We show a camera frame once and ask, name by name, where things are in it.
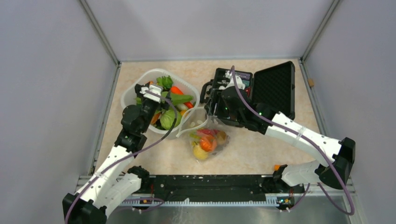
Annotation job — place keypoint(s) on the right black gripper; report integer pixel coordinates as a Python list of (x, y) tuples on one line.
[(210, 107)]

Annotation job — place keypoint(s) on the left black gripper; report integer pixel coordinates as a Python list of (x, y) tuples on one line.
[(164, 105)]

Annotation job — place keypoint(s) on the orange carrot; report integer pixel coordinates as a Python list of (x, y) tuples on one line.
[(177, 91)]

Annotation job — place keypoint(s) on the red chili pepper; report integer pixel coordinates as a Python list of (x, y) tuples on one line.
[(207, 132)]

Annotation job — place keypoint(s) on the white plastic basket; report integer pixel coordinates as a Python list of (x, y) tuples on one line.
[(129, 96)]

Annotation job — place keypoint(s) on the clear zip top bag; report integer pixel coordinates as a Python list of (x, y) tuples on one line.
[(191, 121)]

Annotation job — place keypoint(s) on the small orange fruit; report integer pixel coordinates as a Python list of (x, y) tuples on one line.
[(208, 143)]

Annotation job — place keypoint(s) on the yellow lemon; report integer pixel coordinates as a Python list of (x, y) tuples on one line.
[(199, 153)]

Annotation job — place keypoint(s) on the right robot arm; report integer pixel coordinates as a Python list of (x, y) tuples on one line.
[(333, 158)]

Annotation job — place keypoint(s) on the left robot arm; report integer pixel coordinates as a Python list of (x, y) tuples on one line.
[(103, 192)]

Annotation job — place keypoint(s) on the green cabbage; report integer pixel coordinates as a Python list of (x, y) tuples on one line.
[(167, 119)]

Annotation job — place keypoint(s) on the black carrying case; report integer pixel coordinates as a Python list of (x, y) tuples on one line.
[(274, 86)]

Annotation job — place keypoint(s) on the green lettuce leaf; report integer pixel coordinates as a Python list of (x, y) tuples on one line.
[(166, 82)]

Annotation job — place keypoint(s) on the poker chips in case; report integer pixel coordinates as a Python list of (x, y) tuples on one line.
[(246, 79)]

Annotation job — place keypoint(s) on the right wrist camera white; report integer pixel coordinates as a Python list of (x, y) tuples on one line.
[(232, 79)]

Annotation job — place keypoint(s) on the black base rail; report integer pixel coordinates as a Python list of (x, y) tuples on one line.
[(213, 188)]

